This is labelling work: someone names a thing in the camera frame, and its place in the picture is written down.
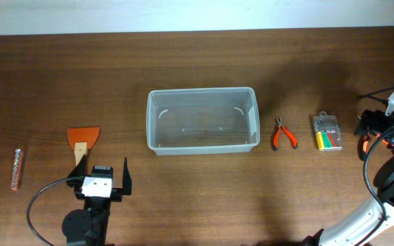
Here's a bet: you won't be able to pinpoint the orange socket bit rail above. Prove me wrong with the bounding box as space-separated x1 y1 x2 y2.
10 148 24 191

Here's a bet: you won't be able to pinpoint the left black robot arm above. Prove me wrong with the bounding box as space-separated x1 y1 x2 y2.
62 155 132 245

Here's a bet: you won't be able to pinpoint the white camera box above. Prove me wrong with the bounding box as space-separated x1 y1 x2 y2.
385 92 394 116
81 177 112 198

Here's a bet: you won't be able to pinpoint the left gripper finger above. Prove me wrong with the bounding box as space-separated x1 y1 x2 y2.
122 157 132 195
68 154 87 178

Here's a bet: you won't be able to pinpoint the orange scraper wooden handle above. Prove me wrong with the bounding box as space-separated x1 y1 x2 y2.
66 126 101 165

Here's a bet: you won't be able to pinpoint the right white camera box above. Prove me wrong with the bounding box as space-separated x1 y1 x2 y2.
385 92 394 116

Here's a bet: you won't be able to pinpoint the black cable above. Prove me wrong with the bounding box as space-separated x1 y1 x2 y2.
26 177 81 246
358 84 394 246

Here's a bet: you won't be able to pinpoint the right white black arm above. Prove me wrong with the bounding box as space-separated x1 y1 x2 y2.
301 110 394 246

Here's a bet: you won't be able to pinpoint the small red handled pliers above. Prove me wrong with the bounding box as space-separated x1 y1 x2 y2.
272 117 299 152

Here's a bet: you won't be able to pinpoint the right black cable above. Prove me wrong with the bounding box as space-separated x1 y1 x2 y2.
358 84 394 246

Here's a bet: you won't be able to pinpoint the left white camera box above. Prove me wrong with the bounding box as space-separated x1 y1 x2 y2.
81 177 112 198

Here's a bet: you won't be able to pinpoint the clear box coloured tubes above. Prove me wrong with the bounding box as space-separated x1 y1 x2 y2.
313 111 343 151

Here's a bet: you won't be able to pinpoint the orange black long-nose pliers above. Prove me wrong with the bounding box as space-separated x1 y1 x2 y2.
357 133 394 161

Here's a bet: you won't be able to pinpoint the left black cable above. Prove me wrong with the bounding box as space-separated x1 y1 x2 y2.
26 177 81 246

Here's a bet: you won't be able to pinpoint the clear plastic container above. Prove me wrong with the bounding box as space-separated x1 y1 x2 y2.
146 87 261 156

